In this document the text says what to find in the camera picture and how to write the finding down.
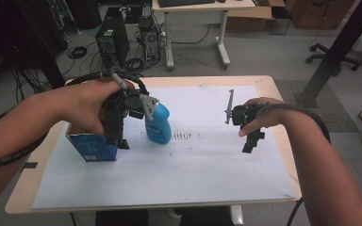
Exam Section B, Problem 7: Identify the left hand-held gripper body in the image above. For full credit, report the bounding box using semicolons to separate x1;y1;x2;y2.
102;89;160;127

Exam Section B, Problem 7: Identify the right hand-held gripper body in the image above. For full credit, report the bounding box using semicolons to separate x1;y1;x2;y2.
224;89;268;127

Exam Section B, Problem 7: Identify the blue cardboard box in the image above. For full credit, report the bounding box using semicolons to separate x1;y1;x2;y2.
65;121;120;163

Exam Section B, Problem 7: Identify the person's right hand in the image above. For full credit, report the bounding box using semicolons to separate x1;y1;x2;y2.
238;97;292;137

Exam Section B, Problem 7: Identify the person's left hand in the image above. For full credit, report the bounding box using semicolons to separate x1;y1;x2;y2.
59;78;137;137

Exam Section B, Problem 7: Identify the blue plastic bottle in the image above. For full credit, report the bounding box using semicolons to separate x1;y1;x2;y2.
144;102;173;145

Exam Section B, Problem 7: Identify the light wooden table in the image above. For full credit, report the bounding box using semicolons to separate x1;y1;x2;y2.
4;74;303;215

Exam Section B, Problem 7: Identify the black computer tower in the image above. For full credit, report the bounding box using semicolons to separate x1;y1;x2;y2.
94;16;131;69

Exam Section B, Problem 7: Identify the open grey computer case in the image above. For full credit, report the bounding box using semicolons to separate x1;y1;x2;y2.
137;15;162;63

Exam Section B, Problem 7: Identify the white paper sheet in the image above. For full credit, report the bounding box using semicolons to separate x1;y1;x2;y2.
31;85;297;210

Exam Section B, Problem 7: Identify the grey floor mat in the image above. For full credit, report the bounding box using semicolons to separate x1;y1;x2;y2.
274;79;360;133

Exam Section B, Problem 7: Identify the brown cardboard box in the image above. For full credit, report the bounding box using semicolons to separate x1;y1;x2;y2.
225;0;287;32

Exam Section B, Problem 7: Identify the black office chair base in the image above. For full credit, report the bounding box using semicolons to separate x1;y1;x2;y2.
305;42;362;73

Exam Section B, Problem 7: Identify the white desk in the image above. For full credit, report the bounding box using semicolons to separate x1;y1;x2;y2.
152;0;256;71

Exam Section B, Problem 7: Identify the black keyboard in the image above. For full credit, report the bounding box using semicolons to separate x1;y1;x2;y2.
157;0;217;8

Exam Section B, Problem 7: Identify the dark cabinet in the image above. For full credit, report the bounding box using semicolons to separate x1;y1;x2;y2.
0;0;69;89

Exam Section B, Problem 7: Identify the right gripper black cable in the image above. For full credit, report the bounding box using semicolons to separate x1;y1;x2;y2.
257;102;332;145

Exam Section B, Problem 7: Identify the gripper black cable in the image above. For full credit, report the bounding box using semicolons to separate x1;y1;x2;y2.
257;102;332;145
0;71;150;173

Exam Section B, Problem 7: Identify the coiled black cable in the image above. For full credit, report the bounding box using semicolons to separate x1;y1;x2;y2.
66;45;89;60

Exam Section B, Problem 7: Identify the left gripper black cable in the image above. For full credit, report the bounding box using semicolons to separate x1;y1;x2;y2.
0;71;150;173

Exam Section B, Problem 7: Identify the black metal post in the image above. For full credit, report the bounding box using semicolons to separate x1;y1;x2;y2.
293;0;362;108

